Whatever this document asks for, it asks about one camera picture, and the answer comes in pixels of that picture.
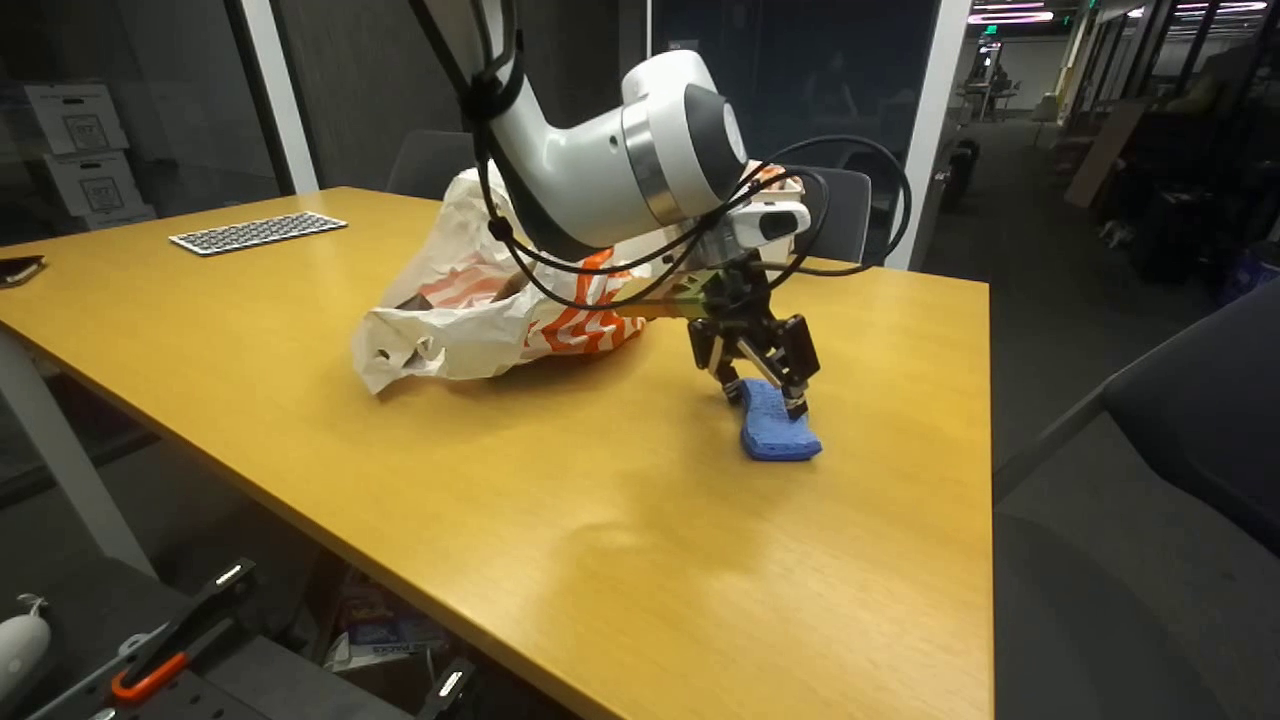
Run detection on blue cloth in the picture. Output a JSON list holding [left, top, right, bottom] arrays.
[[739, 378, 822, 458]]

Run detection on white cardboard boxes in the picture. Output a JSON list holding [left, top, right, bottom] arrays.
[[26, 83, 152, 229]]

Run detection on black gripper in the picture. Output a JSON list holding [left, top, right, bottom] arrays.
[[688, 257, 818, 421]]

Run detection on black orange clamp tool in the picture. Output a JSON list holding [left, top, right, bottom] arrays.
[[26, 558, 256, 720]]

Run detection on grey office chair right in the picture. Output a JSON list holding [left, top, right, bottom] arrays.
[[799, 164, 874, 261]]

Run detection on black phone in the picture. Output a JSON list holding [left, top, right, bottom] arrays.
[[0, 257, 43, 289]]

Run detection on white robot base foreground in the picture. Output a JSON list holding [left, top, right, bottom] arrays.
[[0, 592, 54, 707]]

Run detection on white orange plastic bag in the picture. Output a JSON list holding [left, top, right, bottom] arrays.
[[354, 169, 665, 397]]

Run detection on white keyboard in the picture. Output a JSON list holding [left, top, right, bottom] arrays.
[[167, 210, 349, 257]]

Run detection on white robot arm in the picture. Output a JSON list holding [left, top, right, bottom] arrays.
[[407, 0, 822, 415]]

